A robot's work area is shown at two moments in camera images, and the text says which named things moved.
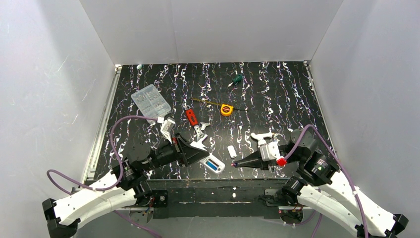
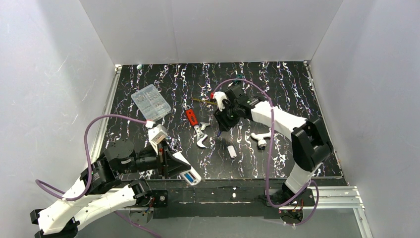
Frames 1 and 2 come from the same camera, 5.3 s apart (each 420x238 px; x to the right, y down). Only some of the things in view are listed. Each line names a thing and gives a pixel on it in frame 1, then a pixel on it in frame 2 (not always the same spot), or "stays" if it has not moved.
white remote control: (213, 164) to (191, 176)
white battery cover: (232, 151) stays
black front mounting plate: (219, 198) stays
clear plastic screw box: (151, 103) stays
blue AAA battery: (211, 165) to (189, 177)
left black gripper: (179, 150) to (162, 160)
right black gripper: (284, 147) to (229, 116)
